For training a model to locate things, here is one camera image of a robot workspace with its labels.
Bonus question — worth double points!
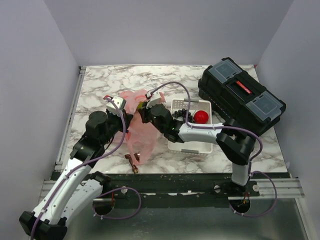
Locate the brown toy faucet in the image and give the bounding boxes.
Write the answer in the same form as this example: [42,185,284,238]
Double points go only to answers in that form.
[124,153,140,174]

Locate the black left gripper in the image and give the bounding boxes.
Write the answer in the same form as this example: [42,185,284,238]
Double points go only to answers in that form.
[101,109,135,146]

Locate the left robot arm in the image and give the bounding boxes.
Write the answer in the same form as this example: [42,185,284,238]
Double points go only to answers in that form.
[19,111,134,240]

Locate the green fake apple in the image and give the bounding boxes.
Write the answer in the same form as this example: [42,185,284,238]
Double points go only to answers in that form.
[136,102,145,111]

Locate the black plastic toolbox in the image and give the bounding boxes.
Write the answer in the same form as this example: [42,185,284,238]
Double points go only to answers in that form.
[198,57,286,136]

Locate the red fake pomegranate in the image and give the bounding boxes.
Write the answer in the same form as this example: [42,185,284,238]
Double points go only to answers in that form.
[193,110,209,124]

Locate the pink plastic bag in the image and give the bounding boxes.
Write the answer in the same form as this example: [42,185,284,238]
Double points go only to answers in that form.
[118,89,159,165]

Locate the white perforated plastic basket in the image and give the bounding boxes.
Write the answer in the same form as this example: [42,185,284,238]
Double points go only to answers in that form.
[167,98,214,155]

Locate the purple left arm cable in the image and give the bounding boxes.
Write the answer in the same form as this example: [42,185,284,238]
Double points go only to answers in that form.
[30,94,142,240]

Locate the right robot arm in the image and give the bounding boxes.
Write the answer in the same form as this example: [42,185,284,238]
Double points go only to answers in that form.
[138,104,259,196]

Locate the dark fake grape bunch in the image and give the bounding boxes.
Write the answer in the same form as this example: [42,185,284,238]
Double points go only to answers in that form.
[172,108,195,123]

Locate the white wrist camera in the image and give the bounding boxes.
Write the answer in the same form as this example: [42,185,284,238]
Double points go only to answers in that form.
[145,90,162,109]
[103,95,127,117]

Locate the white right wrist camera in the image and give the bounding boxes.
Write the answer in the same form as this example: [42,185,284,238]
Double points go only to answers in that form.
[145,90,162,109]

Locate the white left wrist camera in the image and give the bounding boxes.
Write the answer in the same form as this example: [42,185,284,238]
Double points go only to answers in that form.
[103,95,127,117]

